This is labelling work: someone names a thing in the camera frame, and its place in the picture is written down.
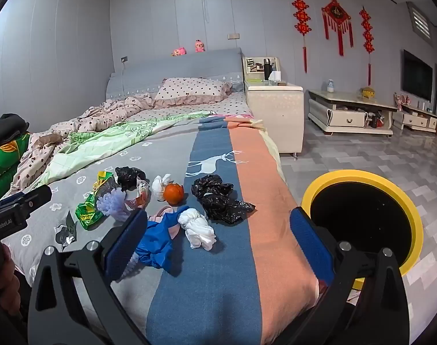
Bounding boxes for red black items under stand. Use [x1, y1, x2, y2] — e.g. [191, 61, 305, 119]
[367, 111, 386, 129]

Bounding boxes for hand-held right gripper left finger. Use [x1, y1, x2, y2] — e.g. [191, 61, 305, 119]
[27, 208, 150, 345]

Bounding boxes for grey upholstered bed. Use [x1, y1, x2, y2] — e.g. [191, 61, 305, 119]
[10, 47, 320, 345]

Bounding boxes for grey blue orange deer blanket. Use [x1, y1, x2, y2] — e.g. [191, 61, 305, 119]
[3, 115, 320, 345]

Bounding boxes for green patterned quilt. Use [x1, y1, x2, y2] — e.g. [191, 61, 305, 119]
[42, 110, 219, 184]

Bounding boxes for louvered vent window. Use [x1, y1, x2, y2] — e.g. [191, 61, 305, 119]
[407, 2, 435, 40]

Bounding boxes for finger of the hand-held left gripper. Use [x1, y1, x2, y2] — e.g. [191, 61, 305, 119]
[0, 186, 53, 221]

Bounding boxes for white red snack packet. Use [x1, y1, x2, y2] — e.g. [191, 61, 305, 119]
[127, 179, 149, 211]

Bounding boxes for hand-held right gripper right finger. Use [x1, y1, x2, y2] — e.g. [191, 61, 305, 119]
[287, 206, 410, 345]

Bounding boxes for small cream cabinet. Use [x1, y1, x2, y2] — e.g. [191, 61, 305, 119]
[393, 102, 437, 133]

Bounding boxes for small white tissue wad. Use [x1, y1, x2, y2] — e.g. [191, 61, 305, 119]
[152, 173, 174, 202]

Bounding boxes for blue cloth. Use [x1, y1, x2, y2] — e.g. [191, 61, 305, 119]
[136, 206, 190, 269]

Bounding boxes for yellow rimmed black trash bin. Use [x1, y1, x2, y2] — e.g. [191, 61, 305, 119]
[301, 170, 424, 290]

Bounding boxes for person's left hand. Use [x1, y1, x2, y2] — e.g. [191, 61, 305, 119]
[0, 244, 23, 317]

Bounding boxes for pink polka dot quilt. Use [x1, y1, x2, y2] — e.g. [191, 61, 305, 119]
[10, 93, 154, 195]

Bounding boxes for green folded blanket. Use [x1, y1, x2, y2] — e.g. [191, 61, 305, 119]
[0, 133, 32, 202]

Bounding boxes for cream nightstand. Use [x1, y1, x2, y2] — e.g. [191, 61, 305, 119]
[243, 56, 305, 157]

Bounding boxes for red diamond tassel ornament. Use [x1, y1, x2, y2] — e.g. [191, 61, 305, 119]
[321, 0, 354, 56]

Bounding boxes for silver foil wrapper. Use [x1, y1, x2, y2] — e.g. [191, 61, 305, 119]
[55, 210, 78, 250]

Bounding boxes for pink plastic wrapper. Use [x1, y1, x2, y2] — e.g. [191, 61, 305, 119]
[148, 206, 181, 239]

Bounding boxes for dark cloth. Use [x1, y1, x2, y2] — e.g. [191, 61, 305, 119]
[0, 113, 30, 150]

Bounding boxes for large black plastic bag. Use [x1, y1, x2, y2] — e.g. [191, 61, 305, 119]
[191, 174, 257, 225]

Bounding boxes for large white wad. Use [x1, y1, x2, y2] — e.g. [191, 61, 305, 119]
[178, 208, 217, 250]

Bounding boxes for green snack wrapper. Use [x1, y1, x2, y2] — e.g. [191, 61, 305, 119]
[76, 170, 116, 229]

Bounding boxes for pink polka dot pillow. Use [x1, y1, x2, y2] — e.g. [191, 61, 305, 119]
[153, 77, 233, 108]

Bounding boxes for cream tv stand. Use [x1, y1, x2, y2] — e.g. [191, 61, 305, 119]
[308, 89, 399, 137]

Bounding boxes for small black plastic bag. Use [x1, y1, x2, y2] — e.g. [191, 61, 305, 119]
[115, 166, 147, 191]

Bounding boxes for wall television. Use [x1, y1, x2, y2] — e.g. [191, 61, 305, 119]
[403, 49, 434, 102]

